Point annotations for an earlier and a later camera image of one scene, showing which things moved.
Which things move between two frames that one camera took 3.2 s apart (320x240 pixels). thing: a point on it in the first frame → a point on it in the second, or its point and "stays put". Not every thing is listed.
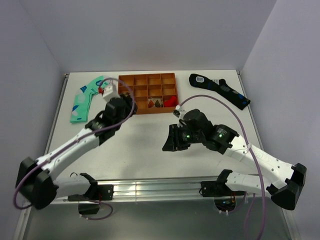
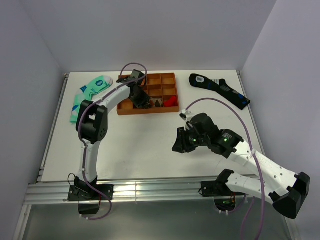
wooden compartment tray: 152,93 stays put
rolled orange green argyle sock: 155,103 stays put
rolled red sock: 171,102 stays put
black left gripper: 128,105 → 144,98
